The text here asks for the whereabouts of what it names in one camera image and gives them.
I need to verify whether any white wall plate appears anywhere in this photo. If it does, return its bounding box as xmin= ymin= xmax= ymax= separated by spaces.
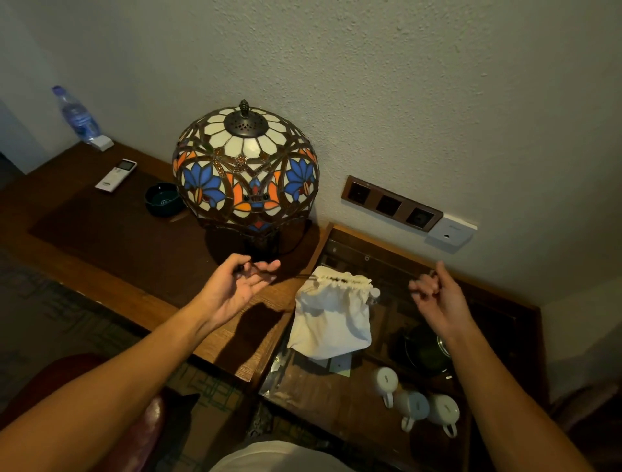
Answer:
xmin=427 ymin=213 xmax=478 ymax=248

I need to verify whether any white paper card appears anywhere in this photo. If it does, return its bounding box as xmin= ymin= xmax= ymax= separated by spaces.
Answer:
xmin=310 ymin=352 xmax=353 ymax=379

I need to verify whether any dark green ashtray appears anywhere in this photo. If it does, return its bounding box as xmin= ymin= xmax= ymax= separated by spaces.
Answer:
xmin=144 ymin=182 xmax=186 ymax=218

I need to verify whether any brown wall socket panel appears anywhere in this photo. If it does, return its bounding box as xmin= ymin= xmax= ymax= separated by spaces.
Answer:
xmin=341 ymin=175 xmax=444 ymax=232

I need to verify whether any black electric kettle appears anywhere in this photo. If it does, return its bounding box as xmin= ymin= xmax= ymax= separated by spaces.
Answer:
xmin=402 ymin=323 xmax=454 ymax=378

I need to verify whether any brown wooden desk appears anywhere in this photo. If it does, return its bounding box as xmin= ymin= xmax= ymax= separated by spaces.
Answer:
xmin=0 ymin=140 xmax=337 ymax=386

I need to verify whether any white remote control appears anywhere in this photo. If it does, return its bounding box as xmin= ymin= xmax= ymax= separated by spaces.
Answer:
xmin=94 ymin=159 xmax=138 ymax=193

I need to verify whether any person's right hand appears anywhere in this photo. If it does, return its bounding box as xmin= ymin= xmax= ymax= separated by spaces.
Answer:
xmin=408 ymin=261 xmax=480 ymax=342

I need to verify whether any white mug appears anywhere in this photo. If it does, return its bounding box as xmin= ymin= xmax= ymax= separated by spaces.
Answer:
xmin=373 ymin=367 xmax=399 ymax=409
xmin=394 ymin=390 xmax=431 ymax=433
xmin=427 ymin=393 xmax=461 ymax=439

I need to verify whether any person's left forearm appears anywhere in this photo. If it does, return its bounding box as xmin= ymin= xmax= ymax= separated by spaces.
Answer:
xmin=0 ymin=298 xmax=222 ymax=472

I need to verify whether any person's white shirt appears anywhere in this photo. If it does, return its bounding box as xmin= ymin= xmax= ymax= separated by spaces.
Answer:
xmin=209 ymin=440 xmax=356 ymax=472

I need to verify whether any dark brown desk mat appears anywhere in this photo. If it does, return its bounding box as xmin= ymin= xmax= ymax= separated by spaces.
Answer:
xmin=28 ymin=170 xmax=314 ymax=310

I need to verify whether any red leather chair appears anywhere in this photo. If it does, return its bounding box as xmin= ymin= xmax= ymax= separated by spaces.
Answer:
xmin=0 ymin=353 xmax=167 ymax=472

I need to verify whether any clear plastic water bottle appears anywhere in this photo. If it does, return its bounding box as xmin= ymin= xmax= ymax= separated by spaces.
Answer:
xmin=52 ymin=86 xmax=103 ymax=144

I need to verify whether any stained glass table lamp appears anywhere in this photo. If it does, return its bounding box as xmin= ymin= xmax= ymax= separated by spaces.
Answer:
xmin=171 ymin=99 xmax=321 ymax=264

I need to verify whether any white drawstring cloth bag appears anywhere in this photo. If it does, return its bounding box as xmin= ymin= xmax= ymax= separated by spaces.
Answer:
xmin=287 ymin=265 xmax=381 ymax=360

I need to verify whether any person's left hand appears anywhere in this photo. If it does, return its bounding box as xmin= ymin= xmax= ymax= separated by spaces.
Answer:
xmin=194 ymin=253 xmax=282 ymax=332

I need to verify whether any glass-topped wooden cabinet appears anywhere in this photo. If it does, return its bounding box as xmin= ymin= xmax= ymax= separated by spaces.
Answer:
xmin=250 ymin=222 xmax=544 ymax=472

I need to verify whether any person's right forearm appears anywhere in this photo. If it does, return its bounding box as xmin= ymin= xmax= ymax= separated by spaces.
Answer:
xmin=440 ymin=318 xmax=596 ymax=472

